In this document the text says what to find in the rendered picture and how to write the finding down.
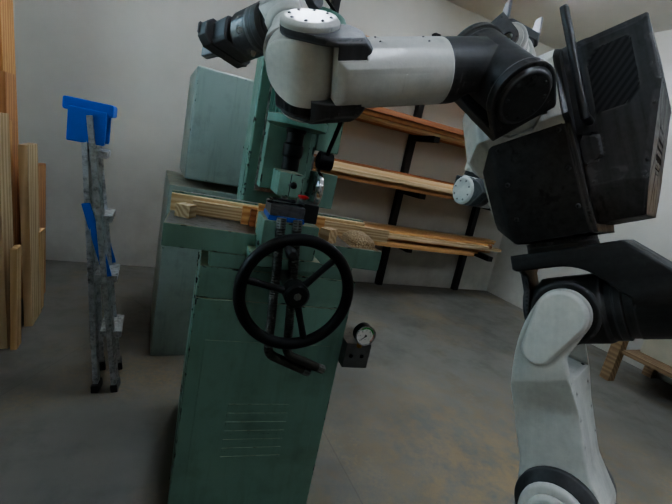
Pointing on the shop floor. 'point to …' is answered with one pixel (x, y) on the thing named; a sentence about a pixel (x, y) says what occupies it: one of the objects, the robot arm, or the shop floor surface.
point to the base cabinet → (248, 408)
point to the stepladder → (97, 233)
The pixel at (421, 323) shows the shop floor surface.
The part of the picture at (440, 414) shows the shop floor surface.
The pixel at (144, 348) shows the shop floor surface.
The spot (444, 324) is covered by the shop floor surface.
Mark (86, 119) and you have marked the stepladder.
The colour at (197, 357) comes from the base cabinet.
